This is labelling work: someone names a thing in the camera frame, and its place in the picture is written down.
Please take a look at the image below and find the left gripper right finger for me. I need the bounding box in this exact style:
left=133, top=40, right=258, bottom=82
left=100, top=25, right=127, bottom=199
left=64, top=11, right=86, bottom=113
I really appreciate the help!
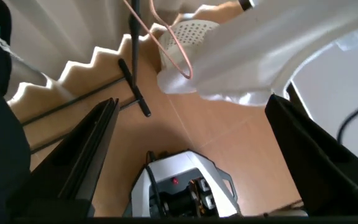
left=265, top=94, right=358, bottom=217

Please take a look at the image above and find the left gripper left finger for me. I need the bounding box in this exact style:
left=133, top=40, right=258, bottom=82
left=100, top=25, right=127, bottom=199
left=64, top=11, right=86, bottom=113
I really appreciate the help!
left=4, top=97, right=121, bottom=218

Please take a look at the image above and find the white garment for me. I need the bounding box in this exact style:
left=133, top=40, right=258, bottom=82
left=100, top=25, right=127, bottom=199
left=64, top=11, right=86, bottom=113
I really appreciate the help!
left=156, top=0, right=358, bottom=108

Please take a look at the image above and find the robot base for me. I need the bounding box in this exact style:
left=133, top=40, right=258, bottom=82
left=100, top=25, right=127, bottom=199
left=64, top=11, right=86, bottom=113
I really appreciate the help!
left=122, top=149, right=242, bottom=218

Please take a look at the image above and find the black clothes rack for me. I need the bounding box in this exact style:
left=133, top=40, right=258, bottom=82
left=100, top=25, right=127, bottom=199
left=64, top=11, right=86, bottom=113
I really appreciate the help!
left=21, top=0, right=152, bottom=156

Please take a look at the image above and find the pink clothes hanger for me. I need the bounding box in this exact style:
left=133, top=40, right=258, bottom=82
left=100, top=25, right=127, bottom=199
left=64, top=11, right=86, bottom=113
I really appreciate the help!
left=122, top=0, right=195, bottom=80

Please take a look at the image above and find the white laundry basket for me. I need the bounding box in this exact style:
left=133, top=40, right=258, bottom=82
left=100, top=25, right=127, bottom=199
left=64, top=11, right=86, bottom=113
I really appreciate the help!
left=158, top=19, right=221, bottom=73

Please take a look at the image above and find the beige curtain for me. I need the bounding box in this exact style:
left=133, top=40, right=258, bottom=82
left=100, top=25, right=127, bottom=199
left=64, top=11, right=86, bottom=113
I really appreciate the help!
left=2, top=0, right=229, bottom=102

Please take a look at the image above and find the black cable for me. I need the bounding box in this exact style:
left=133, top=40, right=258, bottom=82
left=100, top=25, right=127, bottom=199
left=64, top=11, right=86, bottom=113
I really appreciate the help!
left=336, top=100, right=358, bottom=144

